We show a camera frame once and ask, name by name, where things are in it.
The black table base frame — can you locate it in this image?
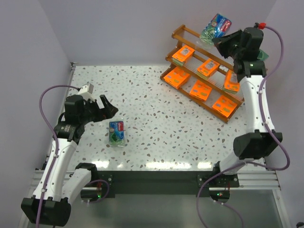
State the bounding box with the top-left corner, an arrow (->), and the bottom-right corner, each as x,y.
81,171 -> 240,199

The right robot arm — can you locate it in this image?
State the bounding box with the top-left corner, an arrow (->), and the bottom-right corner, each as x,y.
212,23 -> 283,176

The green sponge pack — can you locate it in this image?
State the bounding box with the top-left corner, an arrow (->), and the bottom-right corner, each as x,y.
257,49 -> 269,61

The blue sponge pack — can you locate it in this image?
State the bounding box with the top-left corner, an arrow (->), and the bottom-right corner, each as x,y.
109,120 -> 125,147
199,13 -> 232,45

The orange sponge box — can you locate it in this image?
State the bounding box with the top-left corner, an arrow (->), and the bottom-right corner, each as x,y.
172,45 -> 195,66
197,58 -> 220,80
222,70 -> 240,94
212,95 -> 237,117

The wooden shelf rack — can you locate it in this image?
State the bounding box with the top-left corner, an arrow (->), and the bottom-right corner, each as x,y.
160,24 -> 268,123

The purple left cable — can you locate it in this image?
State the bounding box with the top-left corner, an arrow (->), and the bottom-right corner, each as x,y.
35,85 -> 111,228

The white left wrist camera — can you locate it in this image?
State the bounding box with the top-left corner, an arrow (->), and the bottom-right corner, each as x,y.
77,83 -> 94,102

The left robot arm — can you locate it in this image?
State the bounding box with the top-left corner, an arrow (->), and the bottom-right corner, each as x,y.
21,95 -> 118,227

